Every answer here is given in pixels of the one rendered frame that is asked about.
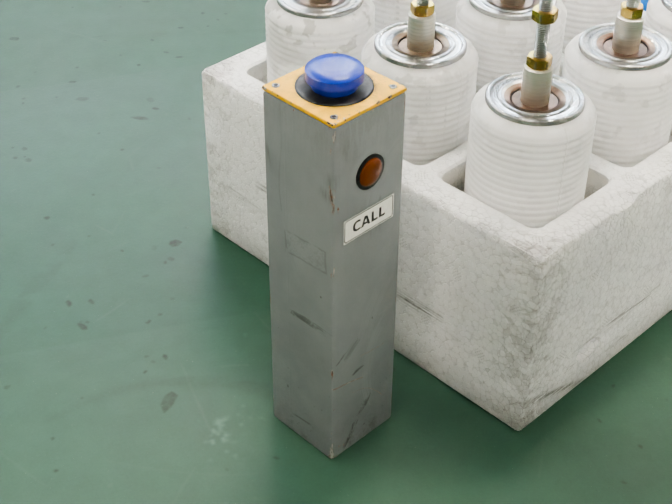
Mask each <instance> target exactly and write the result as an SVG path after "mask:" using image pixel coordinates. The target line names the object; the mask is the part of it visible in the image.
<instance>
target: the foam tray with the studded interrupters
mask: <svg viewBox="0 0 672 504"><path fill-rule="evenodd" d="M266 55H267V53H266V42H264V43H261V44H259V45H257V46H255V47H252V48H250V49H248V50H246V51H244V52H241V53H239V54H237V55H235V56H232V57H230V58H228V59H226V60H223V61H221V62H219V63H217V64H214V65H212V66H210V67H208V68H206V69H204V70H203V71H202V86H203V100H204V115H205V130H206V145H207V159H208V174H209V189H210V204H211V218H212V227H213V229H214V230H216V231H217V232H219V233H220V234H222V235H223V236H225V237H226V238H228V239H229V240H231V241H232V242H234V243H235V244H237V245H238V246H240V247H241V248H243V249H244V250H246V251H247V252H249V253H250V254H252V255H253V256H255V257H256V258H258V259H259V260H261V261H262V262H264V263H265V264H267V265H268V266H269V250H268V221H267V191H266V162H265V132H264V103H263V93H264V90H263V89H262V86H263V85H265V84H267V57H266ZM467 145H468V142H466V143H464V144H462V145H461V146H459V147H457V148H455V149H454V150H452V151H450V152H448V153H447V154H445V155H443V156H441V157H440V158H438V159H436V160H434V161H433V162H431V163H429V164H426V165H414V164H411V163H409V162H407V161H405V160H403V164H402V185H401V207H400V228H399V250H398V271H397V293H396V314H395V336H394V350H396V351H397V352H399V353H400V354H402V355H403V356H405V357H406V358H408V359H409V360H411V361H412V362H414V363H415V364H417V365H418V366H420V367H421V368H423V369H424V370H426V371H427V372H429V373H430V374H432V375H433V376H435V377H436V378H438V379H439V380H441V381H442V382H444V383H445V384H447V385H448V386H450V387H451V388H453V389H454V390H456V391H457V392H459V393H460V394H462V395H463V396H465V397H466V398H468V399H469V400H471V401H472V402H474V403H475V404H477V405H478V406H480V407H481V408H483V409H484V410H486V411H487V412H489V413H490V414H492V415H493V416H495V417H496V418H498V419H499V420H501V421H502V422H504V423H505V424H507V425H508V426H510V427H511V428H513V429H514V430H517V431H520V430H522V429H523V428H524V427H526V426H527V425H528V424H529V423H531V422H532V421H533V420H534V419H536V418H537V417H538V416H539V415H541V414H542V413H543V412H544V411H546V410H547V409H548V408H549V407H551V406H552V405H553V404H554V403H556V402H557V401H558V400H559V399H561V398H562V397H563V396H564V395H566V394H567V393H568V392H570V391H571V390H572V389H573V388H575V387H576V386H577V385H578V384H580V383H581V382H582V381H583V380H585V379H586V378H587V377H588V376H590V375H591V374H592V373H593V372H595V371H596V370H597V369H598V368H600V367H601V366H602V365H603V364H605V363H606V362H607V361H608V360H610V359H611V358H612V357H613V356H615V355H616V354H617V353H618V352H620V351H621V350H622V349H623V348H625V347H626V346H627V345H628V344H630V343H631V342H632V341H633V340H635V339H636V338H637V337H638V336H640V335H641V334H642V333H643V332H645V331H646V330H647V329H648V328H650V327H651V326H652V325H653V324H655V323H656V322H657V321H658V320H660V319H661V318H662V317H663V316H665V315H666V314H667V313H668V312H670V311H671V310H672V125H671V130H670V136H669V141H668V144H667V145H665V146H664V147H662V148H661V149H659V150H658V151H656V152H655V153H653V154H652V155H650V156H649V157H647V158H646V159H644V160H643V161H641V162H640V163H638V164H637V165H635V166H634V167H621V166H617V165H615V164H613V163H611V162H609V161H607V160H605V159H603V158H601V157H599V156H597V155H595V154H592V153H591V158H590V164H589V170H588V177H587V183H586V189H585V195H584V200H583V201H581V202H580V203H578V204H577V205H575V206H574V207H572V208H571V209H569V210H568V211H566V212H565V213H563V214H562V215H560V216H559V217H557V218H556V219H554V220H553V221H551V222H550V223H548V224H547V225H545V226H544V227H541V228H530V227H527V226H524V225H522V224H521V223H519V222H517V221H515V220H513V219H511V218H510V217H508V216H506V215H504V214H502V213H500V212H499V211H497V210H495V209H493V208H491V207H489V206H488V205H486V204H484V203H482V202H480V201H478V200H477V199H475V198H473V197H471V196H469V195H467V194H466V193H464V181H465V169H466V159H467V158H466V157H467V147H468V146H467Z"/></svg>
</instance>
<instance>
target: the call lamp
mask: <svg viewBox="0 0 672 504"><path fill-rule="evenodd" d="M381 172H382V161H381V159H380V158H378V157H375V158H372V159H370V160H369V161H368V162H367V163H366V164H365V165H364V167H363V169H362V171H361V173H360V184H361V185H362V186H363V187H369V186H371V185H373V184H374V183H375V182H376V181H377V180H378V178H379V177H380V175H381Z"/></svg>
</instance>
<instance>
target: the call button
mask: <svg viewBox="0 0 672 504"><path fill-rule="evenodd" d="M364 70H365V69H364V65H363V64H362V63H361V62H360V61H359V60H358V59H356V58H354V57H352V56H349V55H346V54H339V53H329V54H323V55H319V56H317V57H315V58H313V59H311V60H310V61H308V62H307V64H306V65H305V80H306V82H307V83H308V84H309V85H310V86H311V88H312V90H313V91H314V92H315V93H317V94H319V95H321V96H325V97H332V98H337V97H344V96H348V95H350V94H352V93H354V92H355V91H356V90H357V89H358V86H359V85H361V84H362V82H363V81H364Z"/></svg>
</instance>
